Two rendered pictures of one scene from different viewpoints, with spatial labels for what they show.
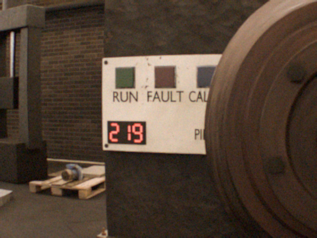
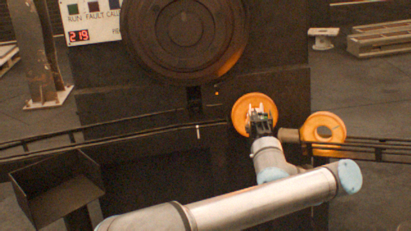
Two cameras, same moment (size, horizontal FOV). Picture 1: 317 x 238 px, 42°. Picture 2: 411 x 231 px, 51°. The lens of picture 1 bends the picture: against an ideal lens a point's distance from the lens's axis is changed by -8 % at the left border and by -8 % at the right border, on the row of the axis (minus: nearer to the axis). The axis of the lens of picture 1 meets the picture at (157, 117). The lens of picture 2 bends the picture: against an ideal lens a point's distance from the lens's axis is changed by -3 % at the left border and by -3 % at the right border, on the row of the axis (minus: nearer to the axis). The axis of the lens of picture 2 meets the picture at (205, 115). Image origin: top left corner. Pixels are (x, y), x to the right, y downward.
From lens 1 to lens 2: 0.96 m
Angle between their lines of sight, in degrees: 28
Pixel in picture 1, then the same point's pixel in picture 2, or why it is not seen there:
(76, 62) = not seen: outside the picture
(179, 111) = (103, 22)
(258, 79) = (140, 10)
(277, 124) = (151, 29)
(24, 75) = not seen: outside the picture
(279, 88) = (149, 15)
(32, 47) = not seen: outside the picture
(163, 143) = (98, 37)
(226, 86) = (126, 13)
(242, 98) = (134, 18)
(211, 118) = (122, 27)
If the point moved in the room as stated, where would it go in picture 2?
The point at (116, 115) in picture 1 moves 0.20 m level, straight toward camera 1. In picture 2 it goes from (72, 28) to (83, 35)
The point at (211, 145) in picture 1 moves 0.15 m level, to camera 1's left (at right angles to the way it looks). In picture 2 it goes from (124, 38) to (83, 46)
